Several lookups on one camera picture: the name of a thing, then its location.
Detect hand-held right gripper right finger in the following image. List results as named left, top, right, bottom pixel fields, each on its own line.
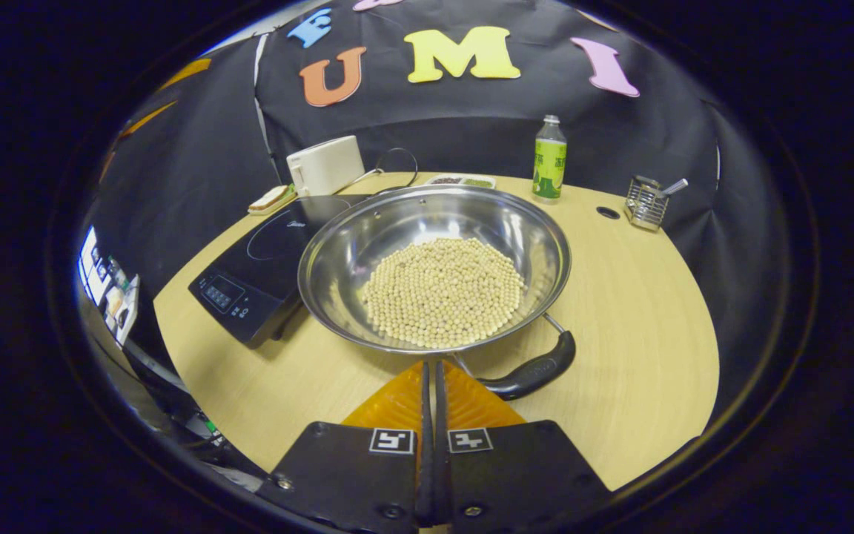
left=433, top=360, right=615, bottom=531

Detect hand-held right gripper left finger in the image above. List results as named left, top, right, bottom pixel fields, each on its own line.
left=255, top=360, right=435, bottom=533

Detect black induction cooktop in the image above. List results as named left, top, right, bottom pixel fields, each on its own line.
left=188, top=194, right=368, bottom=349

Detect stainless steel pot black handles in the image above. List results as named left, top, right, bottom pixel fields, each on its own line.
left=297, top=184, right=577, bottom=401

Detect bread slice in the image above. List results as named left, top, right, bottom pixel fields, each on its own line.
left=248, top=185, right=298, bottom=217

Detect white toaster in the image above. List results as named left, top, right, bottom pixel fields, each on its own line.
left=286, top=135, right=365, bottom=197

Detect bright monitor screen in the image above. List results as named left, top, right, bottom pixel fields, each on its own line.
left=77, top=226, right=140, bottom=348

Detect pile of pale soybeans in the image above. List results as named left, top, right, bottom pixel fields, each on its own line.
left=362, top=237, right=526, bottom=349

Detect black backdrop cloth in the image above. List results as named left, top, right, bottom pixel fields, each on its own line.
left=90, top=0, right=776, bottom=416

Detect white divided dish of beans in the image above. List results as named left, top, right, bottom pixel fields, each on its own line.
left=427, top=174, right=496, bottom=189

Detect green label drink bottle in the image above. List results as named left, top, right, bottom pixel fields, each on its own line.
left=532, top=115, right=568, bottom=203

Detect black power cable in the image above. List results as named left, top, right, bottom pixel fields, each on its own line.
left=374, top=147, right=420, bottom=191

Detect metal wire utensil holder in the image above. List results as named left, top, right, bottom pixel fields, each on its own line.
left=625, top=176, right=669, bottom=231

